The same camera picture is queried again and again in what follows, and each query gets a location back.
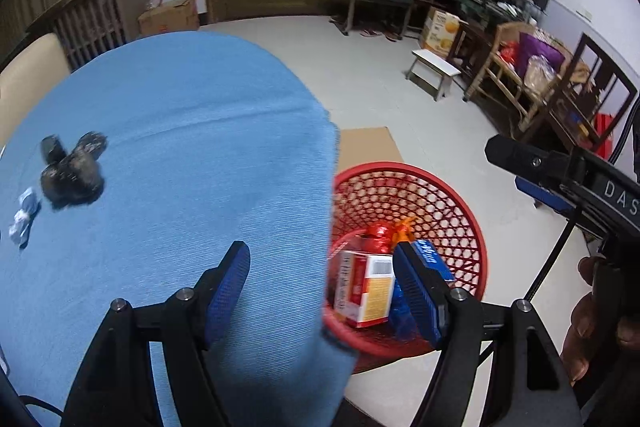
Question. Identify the orange white carton box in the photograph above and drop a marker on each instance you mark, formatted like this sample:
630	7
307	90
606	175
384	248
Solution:
370	297

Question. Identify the red plastic bag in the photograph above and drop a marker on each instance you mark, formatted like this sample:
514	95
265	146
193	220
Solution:
379	237

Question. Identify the white small stool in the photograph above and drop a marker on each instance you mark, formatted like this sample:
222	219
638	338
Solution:
435	63

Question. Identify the pink slipper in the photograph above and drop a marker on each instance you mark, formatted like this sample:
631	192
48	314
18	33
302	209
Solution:
371	34
391	37

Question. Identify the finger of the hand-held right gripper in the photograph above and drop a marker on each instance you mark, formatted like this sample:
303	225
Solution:
545	197
530	162

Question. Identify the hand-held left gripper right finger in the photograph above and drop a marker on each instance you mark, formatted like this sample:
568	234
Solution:
415	292

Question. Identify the dark crumpled plush object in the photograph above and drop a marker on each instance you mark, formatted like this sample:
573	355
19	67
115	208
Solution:
70	177

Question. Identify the purple bag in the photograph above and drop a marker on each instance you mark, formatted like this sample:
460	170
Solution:
537	47

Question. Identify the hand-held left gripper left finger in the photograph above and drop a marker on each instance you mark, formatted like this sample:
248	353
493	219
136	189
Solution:
227	297

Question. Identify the clear bag with contents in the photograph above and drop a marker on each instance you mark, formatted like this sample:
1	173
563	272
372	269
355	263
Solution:
540	74

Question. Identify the blue tablecloth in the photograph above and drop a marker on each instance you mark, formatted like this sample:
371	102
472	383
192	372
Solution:
175	132

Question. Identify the blue plastic bag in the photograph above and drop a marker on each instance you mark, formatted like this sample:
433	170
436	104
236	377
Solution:
400	314

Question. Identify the orange wrapper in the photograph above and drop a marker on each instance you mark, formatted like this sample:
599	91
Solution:
402	232

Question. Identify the light wooden armchair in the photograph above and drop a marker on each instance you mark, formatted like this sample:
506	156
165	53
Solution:
500	74

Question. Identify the dark wooden chair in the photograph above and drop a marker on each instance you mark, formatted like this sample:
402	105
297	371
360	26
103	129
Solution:
600	72

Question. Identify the wooden slatted radiator cabinet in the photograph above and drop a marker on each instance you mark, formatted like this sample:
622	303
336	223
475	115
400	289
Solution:
95	22

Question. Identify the person's right hand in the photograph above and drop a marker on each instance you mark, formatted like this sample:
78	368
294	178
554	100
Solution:
577	337

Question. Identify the red plastic mesh basket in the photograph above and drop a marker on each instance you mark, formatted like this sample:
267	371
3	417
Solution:
400	187

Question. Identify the blue toothpaste box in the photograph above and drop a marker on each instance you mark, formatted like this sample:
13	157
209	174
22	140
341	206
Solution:
432	257

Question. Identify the clear plastic packaging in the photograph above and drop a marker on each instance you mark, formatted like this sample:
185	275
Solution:
25	217

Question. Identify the orange fruit carton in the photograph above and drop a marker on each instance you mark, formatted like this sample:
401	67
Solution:
440	32

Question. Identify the cardboard box red print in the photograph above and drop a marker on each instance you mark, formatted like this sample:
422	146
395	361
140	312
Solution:
167	17

